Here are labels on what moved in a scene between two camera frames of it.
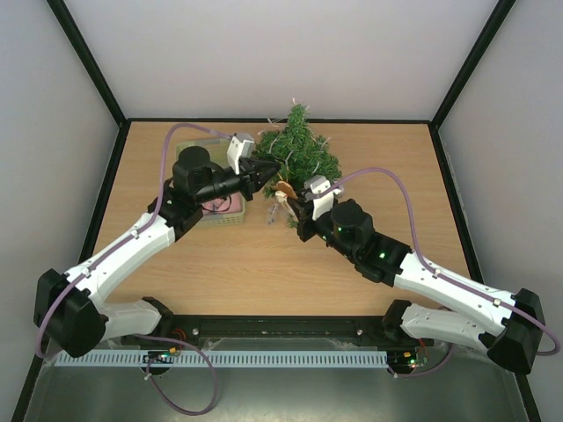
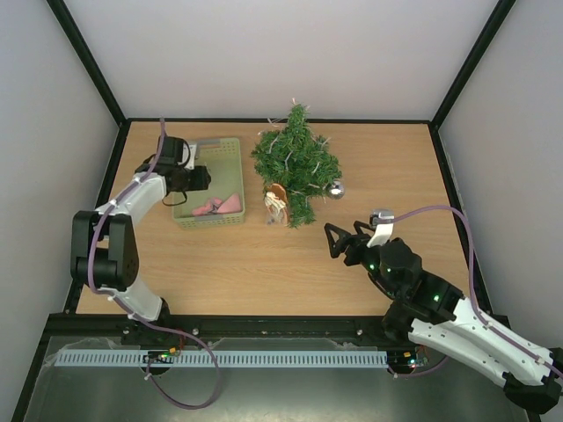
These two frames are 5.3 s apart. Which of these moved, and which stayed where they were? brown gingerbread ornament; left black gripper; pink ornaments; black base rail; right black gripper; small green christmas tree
Moved: brown gingerbread ornament; left black gripper; right black gripper
Stayed: pink ornaments; black base rail; small green christmas tree
